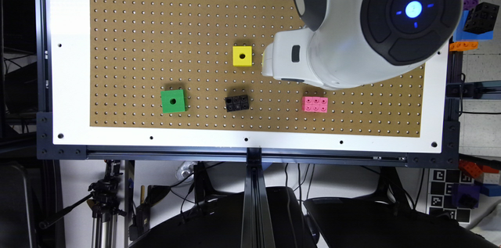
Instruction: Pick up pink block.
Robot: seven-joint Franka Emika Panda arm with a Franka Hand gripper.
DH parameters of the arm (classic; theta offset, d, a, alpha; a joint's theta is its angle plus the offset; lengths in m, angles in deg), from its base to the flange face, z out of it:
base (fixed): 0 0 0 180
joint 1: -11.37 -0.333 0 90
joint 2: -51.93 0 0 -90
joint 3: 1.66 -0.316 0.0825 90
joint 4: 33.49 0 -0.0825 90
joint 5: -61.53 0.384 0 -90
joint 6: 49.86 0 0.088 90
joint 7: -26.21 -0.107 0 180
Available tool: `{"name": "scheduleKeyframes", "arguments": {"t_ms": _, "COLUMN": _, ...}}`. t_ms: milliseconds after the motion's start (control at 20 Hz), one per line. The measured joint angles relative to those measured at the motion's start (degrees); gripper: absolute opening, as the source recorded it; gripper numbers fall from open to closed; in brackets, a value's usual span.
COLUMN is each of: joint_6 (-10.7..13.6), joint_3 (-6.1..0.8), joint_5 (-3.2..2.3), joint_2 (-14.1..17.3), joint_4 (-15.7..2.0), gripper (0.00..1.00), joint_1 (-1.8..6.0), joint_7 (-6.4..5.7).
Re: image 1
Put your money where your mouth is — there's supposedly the black angled block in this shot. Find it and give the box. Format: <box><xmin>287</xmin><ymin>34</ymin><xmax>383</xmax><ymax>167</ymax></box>
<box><xmin>463</xmin><ymin>2</ymin><xmax>499</xmax><ymax>34</ymax></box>

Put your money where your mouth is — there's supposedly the black aluminium table frame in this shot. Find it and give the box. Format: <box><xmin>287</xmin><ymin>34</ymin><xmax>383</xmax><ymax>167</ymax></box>
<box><xmin>34</xmin><ymin>0</ymin><xmax>501</xmax><ymax>248</ymax></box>

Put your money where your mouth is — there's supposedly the yellow cube with hole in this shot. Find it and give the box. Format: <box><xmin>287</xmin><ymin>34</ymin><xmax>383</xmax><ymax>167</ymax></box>
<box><xmin>232</xmin><ymin>46</ymin><xmax>253</xmax><ymax>67</ymax></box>

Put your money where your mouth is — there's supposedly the brown pegboard panel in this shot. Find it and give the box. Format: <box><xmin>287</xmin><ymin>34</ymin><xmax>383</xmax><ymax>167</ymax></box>
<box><xmin>89</xmin><ymin>0</ymin><xmax>424</xmax><ymax>137</ymax></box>

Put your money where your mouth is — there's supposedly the red orange block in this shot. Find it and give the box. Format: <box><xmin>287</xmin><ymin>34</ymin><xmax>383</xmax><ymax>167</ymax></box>
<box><xmin>458</xmin><ymin>160</ymin><xmax>499</xmax><ymax>178</ymax></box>

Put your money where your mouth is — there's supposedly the white table plate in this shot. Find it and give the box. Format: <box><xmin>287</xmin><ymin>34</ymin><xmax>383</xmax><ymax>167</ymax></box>
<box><xmin>45</xmin><ymin>0</ymin><xmax>449</xmax><ymax>153</ymax></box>

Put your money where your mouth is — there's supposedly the pink block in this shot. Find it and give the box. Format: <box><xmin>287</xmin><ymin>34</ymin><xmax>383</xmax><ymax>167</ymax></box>
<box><xmin>301</xmin><ymin>96</ymin><xmax>329</xmax><ymax>113</ymax></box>

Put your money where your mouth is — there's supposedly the dark purple block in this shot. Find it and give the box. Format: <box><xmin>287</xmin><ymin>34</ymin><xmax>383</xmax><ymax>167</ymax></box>
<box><xmin>452</xmin><ymin>184</ymin><xmax>481</xmax><ymax>209</ymax></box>

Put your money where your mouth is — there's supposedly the black office chair right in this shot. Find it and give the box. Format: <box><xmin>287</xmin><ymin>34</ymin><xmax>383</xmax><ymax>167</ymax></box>
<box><xmin>305</xmin><ymin>197</ymin><xmax>494</xmax><ymax>248</ymax></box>

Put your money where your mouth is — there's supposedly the green cube with hole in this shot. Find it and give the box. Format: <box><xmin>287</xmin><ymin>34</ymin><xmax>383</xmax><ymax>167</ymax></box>
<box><xmin>160</xmin><ymin>89</ymin><xmax>186</xmax><ymax>113</ymax></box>

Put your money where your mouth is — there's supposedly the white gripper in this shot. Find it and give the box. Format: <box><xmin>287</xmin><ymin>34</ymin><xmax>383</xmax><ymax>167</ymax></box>
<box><xmin>262</xmin><ymin>28</ymin><xmax>323</xmax><ymax>86</ymax></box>

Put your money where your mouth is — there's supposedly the fiducial marker board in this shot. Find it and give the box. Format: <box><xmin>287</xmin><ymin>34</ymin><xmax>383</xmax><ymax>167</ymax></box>
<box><xmin>426</xmin><ymin>169</ymin><xmax>474</xmax><ymax>224</ymax></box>

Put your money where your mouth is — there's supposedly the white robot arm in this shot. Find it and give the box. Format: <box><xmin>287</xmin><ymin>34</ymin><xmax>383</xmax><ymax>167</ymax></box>
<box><xmin>262</xmin><ymin>0</ymin><xmax>463</xmax><ymax>90</ymax></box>

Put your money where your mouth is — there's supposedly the blue block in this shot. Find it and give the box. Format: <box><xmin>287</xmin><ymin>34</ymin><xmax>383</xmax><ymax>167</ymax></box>
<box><xmin>452</xmin><ymin>10</ymin><xmax>493</xmax><ymax>42</ymax></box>

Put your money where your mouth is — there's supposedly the black camera tripod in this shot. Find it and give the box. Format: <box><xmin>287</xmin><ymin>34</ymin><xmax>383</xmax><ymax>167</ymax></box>
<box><xmin>38</xmin><ymin>160</ymin><xmax>127</xmax><ymax>248</ymax></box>

